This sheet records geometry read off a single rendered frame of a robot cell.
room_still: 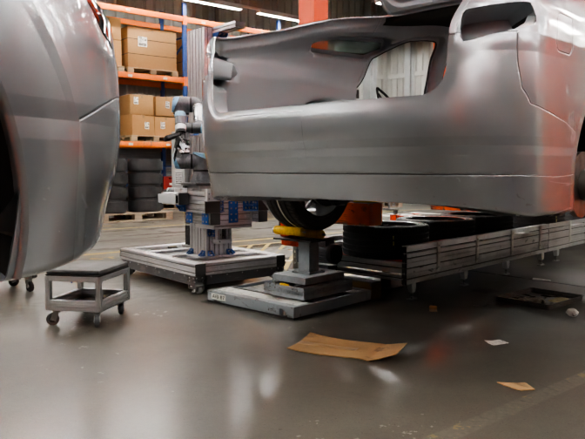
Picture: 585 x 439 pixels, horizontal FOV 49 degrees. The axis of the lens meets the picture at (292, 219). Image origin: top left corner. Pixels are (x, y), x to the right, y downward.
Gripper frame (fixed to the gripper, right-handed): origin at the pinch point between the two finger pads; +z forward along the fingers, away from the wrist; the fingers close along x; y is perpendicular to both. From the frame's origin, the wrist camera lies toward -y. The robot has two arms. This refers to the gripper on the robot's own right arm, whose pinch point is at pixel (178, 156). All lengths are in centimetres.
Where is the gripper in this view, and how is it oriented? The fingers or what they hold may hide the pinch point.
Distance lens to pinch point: 436.2
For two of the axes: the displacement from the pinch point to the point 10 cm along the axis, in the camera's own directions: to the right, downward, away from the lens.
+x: -5.6, 4.0, 7.2
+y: 8.2, 1.7, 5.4
